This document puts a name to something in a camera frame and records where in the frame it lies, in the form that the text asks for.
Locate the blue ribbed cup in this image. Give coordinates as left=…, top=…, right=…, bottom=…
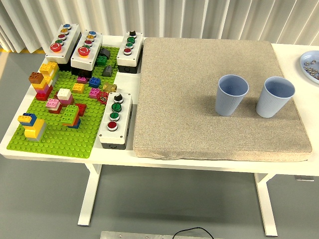
left=256, top=76, right=296, bottom=119
left=215, top=74, right=250, bottom=117

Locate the four-button control box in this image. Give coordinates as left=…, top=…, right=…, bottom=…
left=98, top=92, right=134, bottom=150
left=116, top=31, right=145, bottom=74

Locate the blue toy block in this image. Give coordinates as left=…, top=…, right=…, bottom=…
left=88, top=77, right=102, bottom=88

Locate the red toy block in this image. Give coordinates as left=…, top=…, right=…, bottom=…
left=74, top=103, right=87, bottom=118

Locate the dark green toy block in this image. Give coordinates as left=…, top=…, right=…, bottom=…
left=96, top=55, right=109, bottom=67

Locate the dark grey curved block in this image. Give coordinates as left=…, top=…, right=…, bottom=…
left=98, top=47, right=112, bottom=60

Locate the yellow toy block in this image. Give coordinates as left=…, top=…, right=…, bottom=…
left=72, top=83, right=86, bottom=95

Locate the green orange blue block stack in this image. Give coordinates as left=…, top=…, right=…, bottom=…
left=60, top=104, right=82, bottom=129

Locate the five-button control box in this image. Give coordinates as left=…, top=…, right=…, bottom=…
left=44, top=23, right=82, bottom=72
left=70, top=29, right=104, bottom=77

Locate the green studded baseplate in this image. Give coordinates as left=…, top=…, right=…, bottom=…
left=6, top=46, right=120, bottom=160

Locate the white table leg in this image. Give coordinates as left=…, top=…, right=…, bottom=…
left=254, top=173, right=279, bottom=237
left=77, top=163, right=103, bottom=227

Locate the pink white red block stack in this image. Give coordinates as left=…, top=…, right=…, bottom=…
left=45, top=98, right=63, bottom=115

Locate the white pleated curtain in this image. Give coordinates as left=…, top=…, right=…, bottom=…
left=0, top=0, right=319, bottom=54

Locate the grey metal plate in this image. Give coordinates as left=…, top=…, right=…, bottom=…
left=100, top=231, right=225, bottom=239

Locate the brown yellow red block tower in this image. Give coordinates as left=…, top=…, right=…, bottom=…
left=28, top=71, right=54, bottom=102

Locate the yellow white block stack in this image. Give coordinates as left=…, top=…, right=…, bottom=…
left=39, top=61, right=60, bottom=87

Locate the blue yellow grey block stack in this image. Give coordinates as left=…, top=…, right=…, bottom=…
left=17, top=113, right=47, bottom=142

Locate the blue plate with nuts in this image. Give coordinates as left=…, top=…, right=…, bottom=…
left=300, top=50, right=319, bottom=84

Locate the black cable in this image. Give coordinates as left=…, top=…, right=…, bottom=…
left=172, top=227, right=215, bottom=239

